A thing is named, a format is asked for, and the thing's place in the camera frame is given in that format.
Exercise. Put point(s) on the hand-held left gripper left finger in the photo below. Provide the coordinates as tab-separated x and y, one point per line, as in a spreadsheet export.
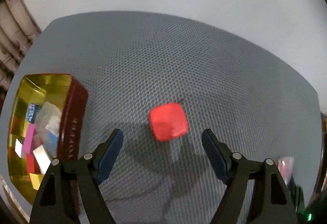
109	160

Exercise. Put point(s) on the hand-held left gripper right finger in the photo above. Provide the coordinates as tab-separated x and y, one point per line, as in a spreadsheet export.
216	160

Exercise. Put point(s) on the red tin box gold inside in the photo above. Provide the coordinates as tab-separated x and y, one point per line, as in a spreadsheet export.
74	111

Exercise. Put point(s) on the red cube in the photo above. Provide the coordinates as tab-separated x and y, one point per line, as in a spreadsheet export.
167	121

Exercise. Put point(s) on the tan long box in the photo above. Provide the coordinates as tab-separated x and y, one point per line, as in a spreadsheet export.
42	158

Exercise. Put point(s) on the red block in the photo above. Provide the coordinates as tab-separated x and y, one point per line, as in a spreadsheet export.
32	165

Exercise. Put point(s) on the pink block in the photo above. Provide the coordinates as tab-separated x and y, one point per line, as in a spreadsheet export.
29	139

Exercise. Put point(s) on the blue patterned small case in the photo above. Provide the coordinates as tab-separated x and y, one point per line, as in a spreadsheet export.
32	111

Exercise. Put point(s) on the grey honeycomb mat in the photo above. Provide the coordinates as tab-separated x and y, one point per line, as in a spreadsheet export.
204	60

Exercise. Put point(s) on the beige patterned curtain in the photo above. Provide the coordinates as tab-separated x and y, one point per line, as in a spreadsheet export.
12	35

